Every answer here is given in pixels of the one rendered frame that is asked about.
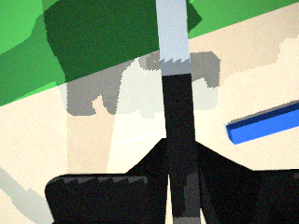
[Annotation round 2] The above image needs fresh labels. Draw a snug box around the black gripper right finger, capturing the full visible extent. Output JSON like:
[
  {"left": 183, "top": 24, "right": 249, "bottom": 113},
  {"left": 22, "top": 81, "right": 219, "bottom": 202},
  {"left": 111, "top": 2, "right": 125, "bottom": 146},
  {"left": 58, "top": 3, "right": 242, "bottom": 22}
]
[{"left": 196, "top": 141, "right": 299, "bottom": 224}]

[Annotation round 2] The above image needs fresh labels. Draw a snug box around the green putting mat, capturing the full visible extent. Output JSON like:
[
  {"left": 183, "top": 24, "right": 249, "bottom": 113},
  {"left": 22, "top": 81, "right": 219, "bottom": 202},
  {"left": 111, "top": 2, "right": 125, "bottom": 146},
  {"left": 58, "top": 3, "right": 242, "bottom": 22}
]
[{"left": 0, "top": 0, "right": 299, "bottom": 106}]

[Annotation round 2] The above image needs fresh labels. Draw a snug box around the blue putter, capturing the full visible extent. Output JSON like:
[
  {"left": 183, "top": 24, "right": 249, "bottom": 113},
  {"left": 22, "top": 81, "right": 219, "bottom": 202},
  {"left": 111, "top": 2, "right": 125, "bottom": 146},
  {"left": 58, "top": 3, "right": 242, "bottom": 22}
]
[{"left": 226, "top": 103, "right": 299, "bottom": 145}]

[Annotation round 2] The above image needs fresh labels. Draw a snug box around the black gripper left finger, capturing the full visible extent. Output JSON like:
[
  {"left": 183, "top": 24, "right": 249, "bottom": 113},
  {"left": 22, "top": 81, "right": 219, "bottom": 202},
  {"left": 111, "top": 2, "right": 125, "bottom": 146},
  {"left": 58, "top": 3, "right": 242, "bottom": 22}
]
[{"left": 44, "top": 138, "right": 169, "bottom": 224}]

